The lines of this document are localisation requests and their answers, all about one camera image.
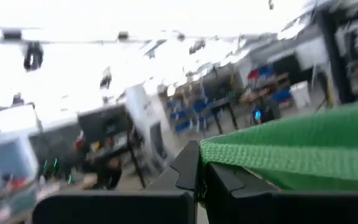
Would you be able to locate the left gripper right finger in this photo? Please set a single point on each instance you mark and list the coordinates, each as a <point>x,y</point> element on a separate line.
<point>291,208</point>

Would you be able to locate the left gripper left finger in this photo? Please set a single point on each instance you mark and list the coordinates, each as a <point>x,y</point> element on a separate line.
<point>113,208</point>

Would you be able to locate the green elastic bandage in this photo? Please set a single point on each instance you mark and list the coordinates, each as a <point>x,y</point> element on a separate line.
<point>306,149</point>

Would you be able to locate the person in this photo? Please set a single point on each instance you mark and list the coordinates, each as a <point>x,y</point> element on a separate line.
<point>113,169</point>

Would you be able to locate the large black screen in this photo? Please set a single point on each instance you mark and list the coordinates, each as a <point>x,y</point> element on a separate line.
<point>104,124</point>

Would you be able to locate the black computer tower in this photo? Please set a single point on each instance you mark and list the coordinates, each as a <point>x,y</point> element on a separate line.
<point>264,113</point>

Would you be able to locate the white square pillar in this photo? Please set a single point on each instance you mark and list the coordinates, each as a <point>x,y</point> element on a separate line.
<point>141,109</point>

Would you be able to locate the blue storage bins shelf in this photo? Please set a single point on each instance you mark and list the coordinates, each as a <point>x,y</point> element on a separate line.
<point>183,119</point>

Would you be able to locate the white bucket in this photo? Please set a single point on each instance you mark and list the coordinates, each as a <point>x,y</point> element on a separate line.
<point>301,95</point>

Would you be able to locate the blue crate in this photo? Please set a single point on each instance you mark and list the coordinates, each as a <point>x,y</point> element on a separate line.
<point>281,95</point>

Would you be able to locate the black work table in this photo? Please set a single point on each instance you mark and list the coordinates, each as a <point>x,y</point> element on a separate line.
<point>224,104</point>

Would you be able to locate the black vertical post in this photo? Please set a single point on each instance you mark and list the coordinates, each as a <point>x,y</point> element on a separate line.
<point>334,56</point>

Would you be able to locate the black ceiling camera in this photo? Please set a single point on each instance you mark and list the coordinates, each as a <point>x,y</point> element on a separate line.
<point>33,56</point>

